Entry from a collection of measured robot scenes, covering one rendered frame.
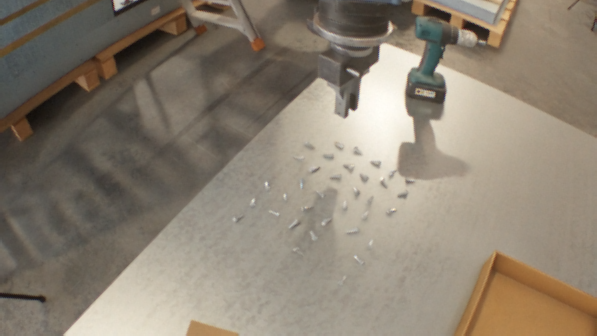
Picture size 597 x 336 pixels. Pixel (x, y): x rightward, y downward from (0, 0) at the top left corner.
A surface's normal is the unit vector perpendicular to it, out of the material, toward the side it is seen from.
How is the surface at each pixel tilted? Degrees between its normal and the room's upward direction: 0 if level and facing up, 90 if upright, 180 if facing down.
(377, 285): 0
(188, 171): 0
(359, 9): 90
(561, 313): 0
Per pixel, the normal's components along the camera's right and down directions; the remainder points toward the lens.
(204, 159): 0.01, -0.71
